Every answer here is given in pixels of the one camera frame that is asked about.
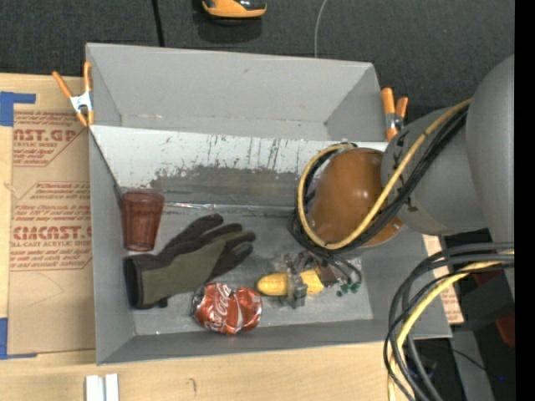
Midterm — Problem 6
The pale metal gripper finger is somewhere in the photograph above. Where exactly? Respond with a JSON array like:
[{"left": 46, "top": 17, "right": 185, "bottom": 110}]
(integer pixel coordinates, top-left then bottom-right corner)
[
  {"left": 286, "top": 281, "right": 310, "bottom": 311},
  {"left": 284, "top": 252, "right": 313, "bottom": 277}
]

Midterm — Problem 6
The yellow toy corn cob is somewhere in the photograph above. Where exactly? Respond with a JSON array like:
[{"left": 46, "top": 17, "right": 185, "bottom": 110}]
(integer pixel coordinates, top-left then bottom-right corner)
[{"left": 256, "top": 269, "right": 325, "bottom": 297}]

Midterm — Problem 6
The crushed red soda can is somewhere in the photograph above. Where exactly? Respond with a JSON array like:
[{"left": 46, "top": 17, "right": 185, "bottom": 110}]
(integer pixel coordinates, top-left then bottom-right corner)
[{"left": 190, "top": 282, "right": 263, "bottom": 336}]

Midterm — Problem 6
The brown and olive glove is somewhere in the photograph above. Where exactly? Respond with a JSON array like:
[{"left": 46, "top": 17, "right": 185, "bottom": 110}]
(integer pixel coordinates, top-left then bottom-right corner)
[{"left": 123, "top": 213, "right": 257, "bottom": 310}]

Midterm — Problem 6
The red-brown plastic cup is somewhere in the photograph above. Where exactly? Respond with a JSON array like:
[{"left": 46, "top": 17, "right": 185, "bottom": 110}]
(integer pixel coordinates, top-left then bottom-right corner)
[{"left": 120, "top": 190, "right": 166, "bottom": 252}]

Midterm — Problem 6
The grey metal bin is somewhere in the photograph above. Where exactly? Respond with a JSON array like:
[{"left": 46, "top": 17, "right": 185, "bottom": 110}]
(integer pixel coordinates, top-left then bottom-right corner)
[{"left": 84, "top": 43, "right": 453, "bottom": 367}]

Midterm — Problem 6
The brown cardboard board, red print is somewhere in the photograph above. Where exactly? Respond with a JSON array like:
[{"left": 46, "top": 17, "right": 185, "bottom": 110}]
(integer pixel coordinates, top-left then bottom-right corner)
[{"left": 0, "top": 72, "right": 98, "bottom": 361}]

